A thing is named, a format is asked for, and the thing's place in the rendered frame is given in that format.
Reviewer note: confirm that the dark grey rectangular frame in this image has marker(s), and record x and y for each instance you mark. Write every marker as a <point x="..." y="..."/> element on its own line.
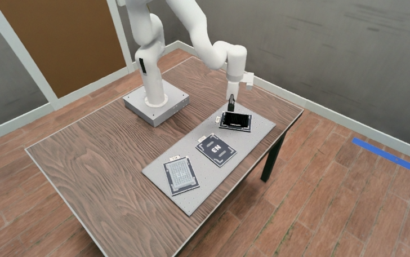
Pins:
<point x="184" y="189"/>

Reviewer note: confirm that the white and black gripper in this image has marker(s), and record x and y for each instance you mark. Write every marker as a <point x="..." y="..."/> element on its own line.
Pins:
<point x="232" y="94"/>

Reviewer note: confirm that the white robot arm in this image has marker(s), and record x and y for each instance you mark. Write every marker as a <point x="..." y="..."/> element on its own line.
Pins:
<point x="149" y="35"/>

